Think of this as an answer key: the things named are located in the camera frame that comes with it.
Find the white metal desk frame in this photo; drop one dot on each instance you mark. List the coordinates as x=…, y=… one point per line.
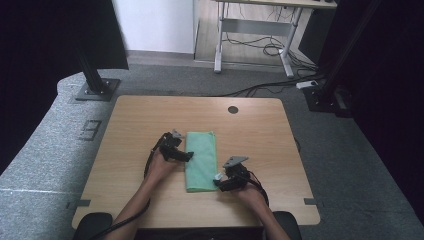
x=253, y=27

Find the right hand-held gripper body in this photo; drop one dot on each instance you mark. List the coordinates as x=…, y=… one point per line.
x=238, y=175

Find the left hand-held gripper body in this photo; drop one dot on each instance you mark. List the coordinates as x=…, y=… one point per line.
x=170, y=145

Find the black metal stand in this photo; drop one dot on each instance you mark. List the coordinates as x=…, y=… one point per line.
x=96, y=87
x=328, y=90

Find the white power strip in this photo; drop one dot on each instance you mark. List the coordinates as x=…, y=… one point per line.
x=307, y=84

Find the black round table grommet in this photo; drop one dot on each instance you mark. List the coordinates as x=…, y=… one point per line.
x=233, y=109

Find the green cloth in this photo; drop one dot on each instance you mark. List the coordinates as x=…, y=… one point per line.
x=201, y=156

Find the person's left hand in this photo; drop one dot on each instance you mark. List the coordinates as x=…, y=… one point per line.
x=160, y=168

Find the grey tape strip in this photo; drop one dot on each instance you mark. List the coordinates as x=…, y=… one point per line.
x=78, y=203
x=312, y=201

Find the person's right hand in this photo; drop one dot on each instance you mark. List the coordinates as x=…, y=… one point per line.
x=250, y=196

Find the grey floor outlet cover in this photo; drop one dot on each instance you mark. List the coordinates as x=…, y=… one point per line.
x=90, y=130

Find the black curtain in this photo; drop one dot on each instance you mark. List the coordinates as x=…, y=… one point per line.
x=393, y=100
x=50, y=50

